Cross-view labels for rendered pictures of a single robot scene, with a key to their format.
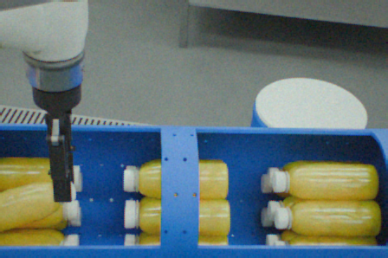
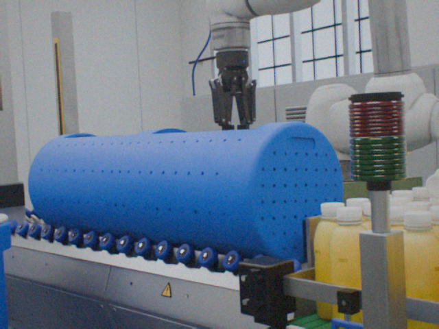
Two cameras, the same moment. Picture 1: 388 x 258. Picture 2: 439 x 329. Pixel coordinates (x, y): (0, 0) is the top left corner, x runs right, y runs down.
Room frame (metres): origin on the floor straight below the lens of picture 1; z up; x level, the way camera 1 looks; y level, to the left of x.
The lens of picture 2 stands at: (1.80, 1.46, 1.23)
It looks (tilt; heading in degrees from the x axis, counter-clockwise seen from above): 3 degrees down; 234
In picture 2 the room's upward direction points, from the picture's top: 3 degrees counter-clockwise
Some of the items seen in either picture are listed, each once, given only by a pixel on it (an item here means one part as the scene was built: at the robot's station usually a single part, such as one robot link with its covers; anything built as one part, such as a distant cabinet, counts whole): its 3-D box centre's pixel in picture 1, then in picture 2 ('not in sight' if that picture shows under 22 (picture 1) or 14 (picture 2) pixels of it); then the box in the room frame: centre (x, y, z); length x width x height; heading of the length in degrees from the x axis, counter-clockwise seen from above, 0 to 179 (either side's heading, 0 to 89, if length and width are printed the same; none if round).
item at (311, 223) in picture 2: not in sight; (322, 246); (0.87, 0.51, 0.99); 0.10 x 0.02 x 0.12; 6
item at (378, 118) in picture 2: not in sight; (376, 118); (1.18, 0.93, 1.23); 0.06 x 0.06 x 0.04
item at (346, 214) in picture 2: not in sight; (349, 213); (1.00, 0.70, 1.08); 0.04 x 0.04 x 0.02
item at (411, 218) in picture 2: not in sight; (417, 218); (0.98, 0.82, 1.08); 0.04 x 0.04 x 0.02
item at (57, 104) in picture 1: (58, 103); (232, 71); (0.84, 0.22, 1.35); 0.08 x 0.07 x 0.09; 6
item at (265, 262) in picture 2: not in sight; (269, 290); (1.06, 0.57, 0.95); 0.10 x 0.07 x 0.10; 6
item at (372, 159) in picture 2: not in sight; (378, 157); (1.18, 0.93, 1.18); 0.06 x 0.06 x 0.05
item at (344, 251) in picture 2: not in sight; (352, 273); (1.00, 0.70, 0.99); 0.07 x 0.07 x 0.18
